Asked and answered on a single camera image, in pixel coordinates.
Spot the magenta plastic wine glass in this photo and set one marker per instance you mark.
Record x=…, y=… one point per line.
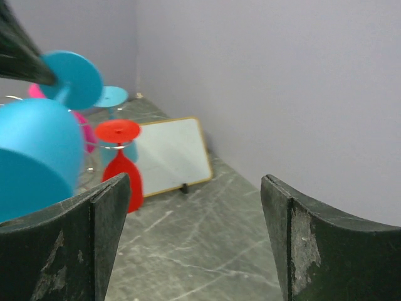
x=34, y=91

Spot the chrome wine glass rack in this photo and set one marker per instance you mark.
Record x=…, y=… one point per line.
x=43, y=146

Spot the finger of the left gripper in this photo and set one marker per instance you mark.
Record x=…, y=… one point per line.
x=20, y=57

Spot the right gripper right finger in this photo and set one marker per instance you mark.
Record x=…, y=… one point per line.
x=323, y=253

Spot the small whiteboard with wooden frame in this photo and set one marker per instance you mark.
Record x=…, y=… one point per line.
x=172, y=154

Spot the blue wine glass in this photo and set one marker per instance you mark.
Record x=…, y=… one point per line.
x=112, y=100
x=79, y=86

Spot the red plastic wine glass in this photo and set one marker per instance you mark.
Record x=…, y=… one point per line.
x=118, y=132

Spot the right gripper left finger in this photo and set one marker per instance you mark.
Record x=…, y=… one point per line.
x=65, y=251

